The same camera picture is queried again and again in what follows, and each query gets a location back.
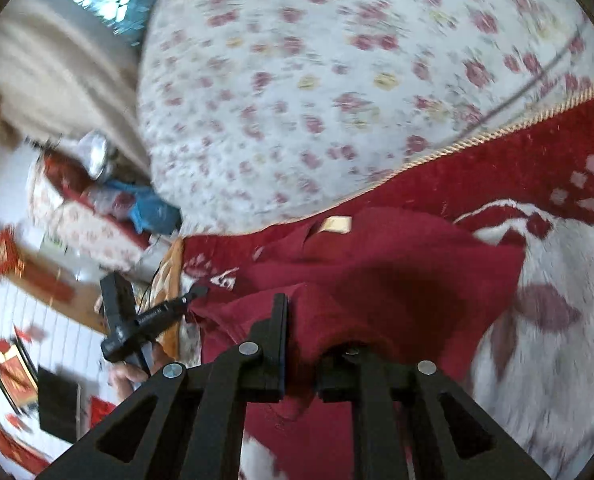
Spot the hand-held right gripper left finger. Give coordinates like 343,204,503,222
42,293,289,480

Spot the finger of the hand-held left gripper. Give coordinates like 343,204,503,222
136,284,211,333

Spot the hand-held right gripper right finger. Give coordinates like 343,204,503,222
321,341,552,480

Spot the dark red garment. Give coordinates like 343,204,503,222
184,207,528,480

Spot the person's left hand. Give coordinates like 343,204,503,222
108,342,175,398

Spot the blue cloth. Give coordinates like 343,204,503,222
94,182,183,236

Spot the red and white floral cushion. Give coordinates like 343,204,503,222
30,152,153,273

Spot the black flat box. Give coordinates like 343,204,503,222
37,366,80,443

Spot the silver shiny bag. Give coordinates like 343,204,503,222
77,130,110,181

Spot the red and white floral blanket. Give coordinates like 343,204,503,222
162,80,594,480

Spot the beige curtain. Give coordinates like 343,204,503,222
0,0,153,173

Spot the white pink-flowered bedsheet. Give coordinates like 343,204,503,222
137,0,594,236

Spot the thin dark cable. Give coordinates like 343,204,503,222
454,22,590,138

